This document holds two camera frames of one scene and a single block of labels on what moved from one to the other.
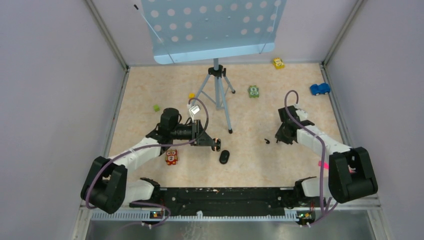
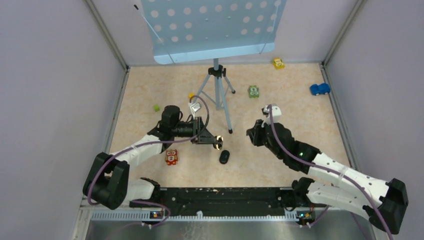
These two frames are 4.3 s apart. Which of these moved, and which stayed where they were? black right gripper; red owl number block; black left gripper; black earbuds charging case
Moved: black right gripper
Stayed: black left gripper; red owl number block; black earbuds charging case
